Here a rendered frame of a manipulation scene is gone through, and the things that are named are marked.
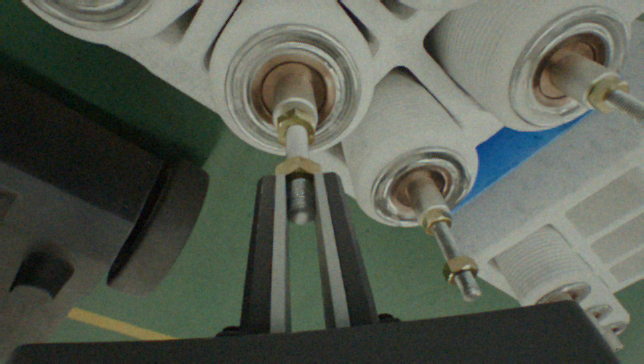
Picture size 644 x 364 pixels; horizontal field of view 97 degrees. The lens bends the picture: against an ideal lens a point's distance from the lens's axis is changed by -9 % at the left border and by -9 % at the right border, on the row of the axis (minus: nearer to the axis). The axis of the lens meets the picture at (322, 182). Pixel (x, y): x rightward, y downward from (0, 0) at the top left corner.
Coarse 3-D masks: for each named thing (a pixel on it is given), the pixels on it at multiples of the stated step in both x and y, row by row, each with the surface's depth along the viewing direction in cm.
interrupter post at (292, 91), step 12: (288, 84) 16; (300, 84) 16; (276, 96) 16; (288, 96) 15; (300, 96) 15; (312, 96) 16; (276, 108) 15; (288, 108) 15; (300, 108) 15; (312, 108) 15; (276, 120) 15
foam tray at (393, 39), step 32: (224, 0) 20; (352, 0) 21; (384, 0) 28; (640, 0) 22; (160, 32) 22; (192, 32) 21; (384, 32) 23; (416, 32) 23; (160, 64) 22; (192, 64) 23; (384, 64) 24; (416, 64) 24; (192, 96) 24; (448, 96) 26; (480, 128) 29; (320, 160) 29; (352, 192) 32
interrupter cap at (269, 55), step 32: (288, 32) 15; (320, 32) 15; (256, 64) 16; (288, 64) 17; (320, 64) 16; (352, 64) 16; (256, 96) 17; (320, 96) 18; (352, 96) 18; (256, 128) 18; (320, 128) 19
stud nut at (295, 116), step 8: (288, 112) 14; (296, 112) 14; (304, 112) 14; (280, 120) 14; (288, 120) 14; (296, 120) 14; (304, 120) 14; (312, 120) 14; (280, 128) 14; (312, 128) 14; (280, 136) 14; (312, 136) 14; (280, 144) 15
